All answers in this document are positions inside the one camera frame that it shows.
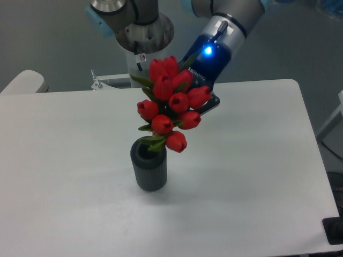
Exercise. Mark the white pedestal base bracket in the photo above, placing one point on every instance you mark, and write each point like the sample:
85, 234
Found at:
112, 81

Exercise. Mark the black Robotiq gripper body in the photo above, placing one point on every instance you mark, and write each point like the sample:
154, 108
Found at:
213, 56

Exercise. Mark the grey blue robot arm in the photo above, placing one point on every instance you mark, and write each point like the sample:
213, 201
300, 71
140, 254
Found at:
232, 19

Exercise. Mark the white furniture frame right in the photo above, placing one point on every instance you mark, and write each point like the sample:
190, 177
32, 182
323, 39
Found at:
331, 122

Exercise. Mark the dark grey ribbed vase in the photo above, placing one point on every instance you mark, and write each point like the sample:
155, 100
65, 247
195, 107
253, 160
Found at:
150, 168

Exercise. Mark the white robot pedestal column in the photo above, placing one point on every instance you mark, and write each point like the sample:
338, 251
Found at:
142, 44

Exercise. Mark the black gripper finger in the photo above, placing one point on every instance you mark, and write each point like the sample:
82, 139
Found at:
211, 104

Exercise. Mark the white chair armrest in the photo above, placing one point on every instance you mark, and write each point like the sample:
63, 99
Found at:
26, 82

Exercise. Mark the red tulip flower bouquet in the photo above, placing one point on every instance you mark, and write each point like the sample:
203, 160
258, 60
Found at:
171, 105

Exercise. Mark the black table clamp mount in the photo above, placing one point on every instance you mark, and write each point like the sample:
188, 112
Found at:
333, 230

